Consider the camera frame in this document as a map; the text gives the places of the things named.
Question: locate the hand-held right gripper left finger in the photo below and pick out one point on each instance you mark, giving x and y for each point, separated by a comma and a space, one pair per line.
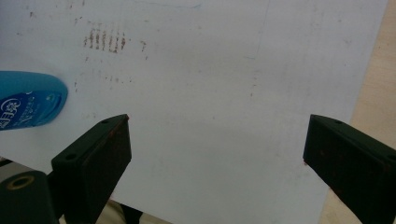
93, 165

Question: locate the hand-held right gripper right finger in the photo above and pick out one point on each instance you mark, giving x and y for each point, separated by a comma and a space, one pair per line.
351, 165

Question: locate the light wooden table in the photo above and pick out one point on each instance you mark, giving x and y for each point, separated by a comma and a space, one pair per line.
375, 99

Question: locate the white paper sheet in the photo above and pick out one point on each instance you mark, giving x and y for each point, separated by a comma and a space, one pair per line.
199, 77

